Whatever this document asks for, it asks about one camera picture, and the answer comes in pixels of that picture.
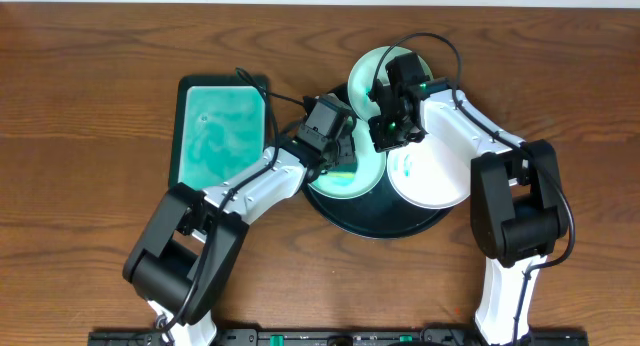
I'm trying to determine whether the green and yellow sponge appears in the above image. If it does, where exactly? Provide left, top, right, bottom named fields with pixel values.
left=325, top=170, right=355, bottom=183

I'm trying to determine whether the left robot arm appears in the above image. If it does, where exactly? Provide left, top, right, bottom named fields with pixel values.
left=123, top=121, right=357, bottom=345

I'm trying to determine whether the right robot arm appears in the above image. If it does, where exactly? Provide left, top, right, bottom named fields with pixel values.
left=368, top=47, right=575, bottom=345

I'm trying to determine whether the black round tray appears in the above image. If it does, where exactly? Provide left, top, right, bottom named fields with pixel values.
left=299, top=83, right=454, bottom=240

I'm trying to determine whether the white plate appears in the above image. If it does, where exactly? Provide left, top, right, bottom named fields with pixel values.
left=387, top=134, right=477, bottom=209

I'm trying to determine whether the white rectangular water dish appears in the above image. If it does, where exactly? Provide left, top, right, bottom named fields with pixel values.
left=177, top=86, right=267, bottom=191

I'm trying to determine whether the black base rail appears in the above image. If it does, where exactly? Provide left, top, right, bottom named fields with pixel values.
left=87, top=326, right=589, bottom=346

